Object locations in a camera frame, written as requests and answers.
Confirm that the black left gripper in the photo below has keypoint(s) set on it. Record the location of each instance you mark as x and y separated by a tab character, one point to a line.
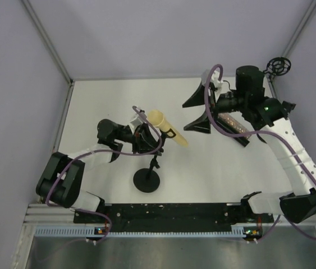
141	133

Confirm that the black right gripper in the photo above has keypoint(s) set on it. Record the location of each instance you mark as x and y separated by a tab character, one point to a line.
201	124

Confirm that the cream yellow microphone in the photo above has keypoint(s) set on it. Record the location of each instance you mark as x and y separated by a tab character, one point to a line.
158	120

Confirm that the glitter rhinestone microphone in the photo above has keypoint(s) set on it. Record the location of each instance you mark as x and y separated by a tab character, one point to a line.
231	124

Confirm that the grey microphone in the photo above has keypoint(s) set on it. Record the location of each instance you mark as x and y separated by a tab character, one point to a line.
243	141

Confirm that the black round-base mic stand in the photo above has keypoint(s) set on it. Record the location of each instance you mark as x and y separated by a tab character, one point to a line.
146	179

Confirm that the black tripod shock-mount stand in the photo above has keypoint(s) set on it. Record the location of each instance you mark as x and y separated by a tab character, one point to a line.
277	66

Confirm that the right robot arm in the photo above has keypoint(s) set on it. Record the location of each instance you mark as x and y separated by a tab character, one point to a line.
270	121

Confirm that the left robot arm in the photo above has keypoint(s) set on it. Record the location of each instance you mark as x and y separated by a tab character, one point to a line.
62	177

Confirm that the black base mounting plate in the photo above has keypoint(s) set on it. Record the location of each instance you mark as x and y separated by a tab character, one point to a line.
179	217

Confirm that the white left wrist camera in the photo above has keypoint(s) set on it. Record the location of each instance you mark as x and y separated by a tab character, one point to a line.
137	119

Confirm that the aluminium frame rail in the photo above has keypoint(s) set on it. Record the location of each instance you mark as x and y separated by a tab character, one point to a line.
59	221

